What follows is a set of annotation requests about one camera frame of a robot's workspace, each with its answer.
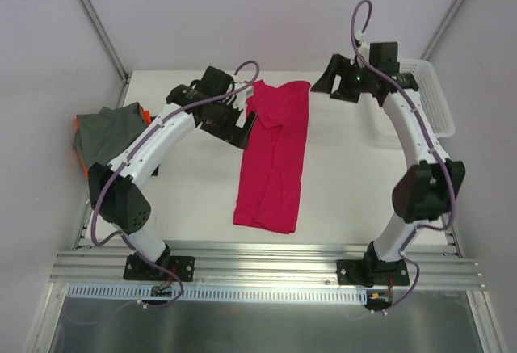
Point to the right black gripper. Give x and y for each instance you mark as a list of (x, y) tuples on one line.
[(344, 82)]

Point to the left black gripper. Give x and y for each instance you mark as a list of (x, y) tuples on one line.
[(228, 128)]

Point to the pink t shirt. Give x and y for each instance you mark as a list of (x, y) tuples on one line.
[(269, 192)]

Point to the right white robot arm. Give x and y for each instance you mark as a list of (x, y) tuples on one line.
[(425, 196)]

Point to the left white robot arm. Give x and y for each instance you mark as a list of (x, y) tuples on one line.
[(116, 188)]

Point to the black t shirt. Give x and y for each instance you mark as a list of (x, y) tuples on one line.
[(155, 171)]

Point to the white plastic basket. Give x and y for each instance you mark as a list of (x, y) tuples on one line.
[(433, 101)]

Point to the orange t shirt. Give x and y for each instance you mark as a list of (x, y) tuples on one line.
[(147, 118)]

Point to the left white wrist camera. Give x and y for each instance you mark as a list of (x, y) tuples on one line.
[(240, 100)]

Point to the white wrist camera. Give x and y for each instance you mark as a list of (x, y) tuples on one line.
[(240, 100), (363, 49)]

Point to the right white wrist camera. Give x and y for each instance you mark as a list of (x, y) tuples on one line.
[(363, 49)]

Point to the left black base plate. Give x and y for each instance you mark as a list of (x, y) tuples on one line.
[(137, 268)]

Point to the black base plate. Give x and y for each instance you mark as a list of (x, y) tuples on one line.
[(137, 268), (360, 272)]

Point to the white slotted cable duct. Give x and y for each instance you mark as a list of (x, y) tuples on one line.
[(340, 296)]

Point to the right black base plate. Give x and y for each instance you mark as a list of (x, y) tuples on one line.
[(360, 272)]

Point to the aluminium rail frame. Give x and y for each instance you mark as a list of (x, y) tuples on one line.
[(348, 177)]

